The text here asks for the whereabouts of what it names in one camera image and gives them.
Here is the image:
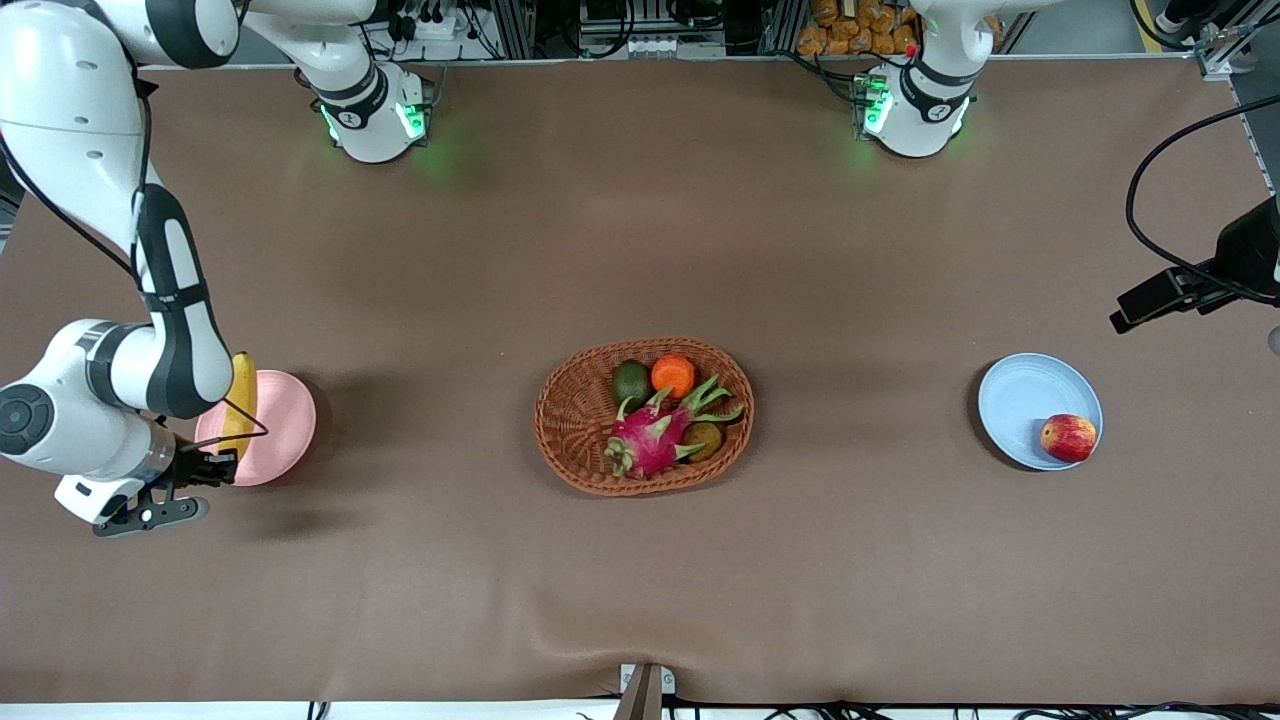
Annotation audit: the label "pink dragon fruit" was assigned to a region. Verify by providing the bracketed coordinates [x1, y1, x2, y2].
[604, 375, 747, 479]

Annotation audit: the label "pink round plate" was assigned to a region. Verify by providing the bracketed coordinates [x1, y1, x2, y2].
[194, 370, 318, 488]

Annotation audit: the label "metal table clamp bracket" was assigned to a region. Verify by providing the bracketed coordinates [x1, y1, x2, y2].
[618, 663, 677, 720]

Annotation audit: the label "yellow banana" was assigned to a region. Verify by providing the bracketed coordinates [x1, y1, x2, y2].
[218, 351, 259, 461]

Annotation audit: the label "orange snack packets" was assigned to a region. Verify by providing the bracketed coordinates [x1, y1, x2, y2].
[797, 0, 921, 56]

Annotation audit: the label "brown kiwi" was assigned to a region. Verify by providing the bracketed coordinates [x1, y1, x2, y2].
[680, 421, 724, 463]

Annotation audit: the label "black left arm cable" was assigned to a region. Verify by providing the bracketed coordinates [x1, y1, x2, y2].
[1125, 93, 1280, 301]

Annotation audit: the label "orange tangerine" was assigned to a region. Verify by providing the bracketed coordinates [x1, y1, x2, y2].
[651, 354, 697, 399]

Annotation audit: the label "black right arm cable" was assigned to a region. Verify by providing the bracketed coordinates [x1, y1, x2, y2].
[0, 70, 271, 443]

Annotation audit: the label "brown table mat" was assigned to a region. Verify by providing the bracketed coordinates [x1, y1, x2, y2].
[0, 58, 1280, 706]

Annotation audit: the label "dark green avocado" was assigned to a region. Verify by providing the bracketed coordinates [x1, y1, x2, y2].
[611, 360, 653, 406]

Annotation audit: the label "red apple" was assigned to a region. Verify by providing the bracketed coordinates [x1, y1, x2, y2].
[1040, 413, 1098, 463]

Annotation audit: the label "brown wicker basket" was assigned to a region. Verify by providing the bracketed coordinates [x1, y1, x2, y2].
[533, 337, 756, 498]

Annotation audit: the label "grey control box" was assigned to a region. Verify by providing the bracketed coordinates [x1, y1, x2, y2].
[578, 0, 728, 59]

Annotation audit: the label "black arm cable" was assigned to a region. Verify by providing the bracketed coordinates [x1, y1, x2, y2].
[0, 70, 271, 443]
[1125, 93, 1280, 301]

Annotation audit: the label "white power strip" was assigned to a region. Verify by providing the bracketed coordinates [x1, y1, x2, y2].
[392, 0, 483, 43]

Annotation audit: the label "light blue round plate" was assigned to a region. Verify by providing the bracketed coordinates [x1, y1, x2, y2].
[977, 352, 1104, 471]

